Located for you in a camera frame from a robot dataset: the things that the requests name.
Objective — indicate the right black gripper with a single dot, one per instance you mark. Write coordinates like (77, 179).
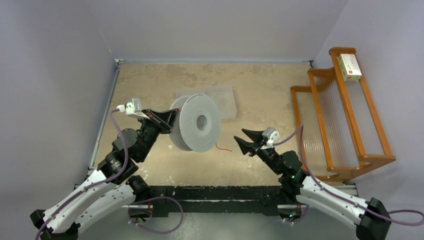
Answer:
(258, 142)

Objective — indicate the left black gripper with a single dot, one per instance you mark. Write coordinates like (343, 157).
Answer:
(163, 120)

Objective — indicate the grey plastic cable spool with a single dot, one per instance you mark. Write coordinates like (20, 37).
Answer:
(198, 124)

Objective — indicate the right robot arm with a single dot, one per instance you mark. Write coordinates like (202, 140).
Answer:
(369, 218)

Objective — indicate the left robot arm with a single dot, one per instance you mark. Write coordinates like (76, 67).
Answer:
(113, 184)

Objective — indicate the translucent plastic divided tray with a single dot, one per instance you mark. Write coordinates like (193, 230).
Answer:
(222, 95)

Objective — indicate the orange wooden rack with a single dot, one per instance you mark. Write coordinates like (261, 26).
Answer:
(350, 140)

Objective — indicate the white box red label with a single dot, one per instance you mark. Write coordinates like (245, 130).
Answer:
(349, 67)

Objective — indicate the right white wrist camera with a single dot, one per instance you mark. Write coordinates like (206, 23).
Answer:
(271, 134)

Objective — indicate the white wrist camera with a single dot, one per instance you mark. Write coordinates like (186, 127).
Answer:
(271, 134)
(134, 108)

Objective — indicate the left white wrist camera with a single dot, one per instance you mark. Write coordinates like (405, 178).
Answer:
(134, 108)

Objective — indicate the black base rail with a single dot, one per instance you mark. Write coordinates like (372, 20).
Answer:
(215, 197)

